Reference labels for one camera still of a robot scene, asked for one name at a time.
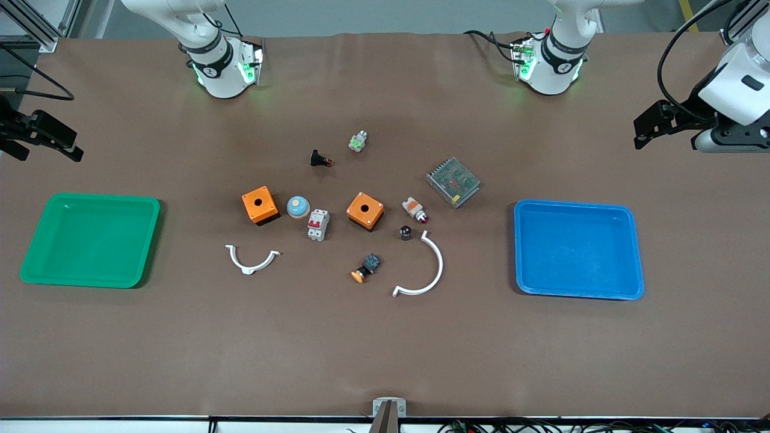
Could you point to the aluminium frame profile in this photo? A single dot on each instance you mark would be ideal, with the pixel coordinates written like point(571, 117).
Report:
point(737, 24)
point(36, 27)

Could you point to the blue dome buzzer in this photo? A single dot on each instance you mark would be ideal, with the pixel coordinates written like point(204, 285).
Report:
point(298, 207)

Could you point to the green plastic tray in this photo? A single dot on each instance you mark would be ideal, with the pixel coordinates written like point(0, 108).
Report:
point(90, 240)

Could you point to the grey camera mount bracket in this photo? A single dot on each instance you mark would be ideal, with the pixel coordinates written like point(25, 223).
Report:
point(389, 409)

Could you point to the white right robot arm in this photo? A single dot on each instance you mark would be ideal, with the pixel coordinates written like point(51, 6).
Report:
point(219, 72)

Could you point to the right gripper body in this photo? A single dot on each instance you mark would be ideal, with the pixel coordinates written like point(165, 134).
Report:
point(13, 127)

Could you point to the white circuit breaker red switch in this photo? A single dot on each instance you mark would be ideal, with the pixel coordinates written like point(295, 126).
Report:
point(319, 225)

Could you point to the green grey selector switch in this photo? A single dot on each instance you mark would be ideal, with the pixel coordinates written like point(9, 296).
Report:
point(358, 142)

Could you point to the orange mushroom push button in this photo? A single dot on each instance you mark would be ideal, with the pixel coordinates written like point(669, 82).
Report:
point(360, 276)

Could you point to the blue plastic tray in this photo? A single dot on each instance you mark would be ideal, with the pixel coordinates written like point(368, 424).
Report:
point(577, 249)

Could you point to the metal mesh power supply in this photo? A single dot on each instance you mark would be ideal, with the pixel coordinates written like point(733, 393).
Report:
point(453, 181)

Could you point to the black push button switch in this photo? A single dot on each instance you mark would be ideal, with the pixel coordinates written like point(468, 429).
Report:
point(317, 158)

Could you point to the small white curved clamp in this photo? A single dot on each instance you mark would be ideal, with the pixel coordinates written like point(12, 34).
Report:
point(248, 269)

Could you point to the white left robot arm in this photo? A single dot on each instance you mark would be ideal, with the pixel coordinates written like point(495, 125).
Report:
point(553, 69)

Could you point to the red indicator light white body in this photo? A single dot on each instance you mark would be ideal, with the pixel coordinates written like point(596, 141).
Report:
point(412, 207)

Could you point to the large white curved clamp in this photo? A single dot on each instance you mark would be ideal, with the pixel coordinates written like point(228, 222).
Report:
point(439, 264)

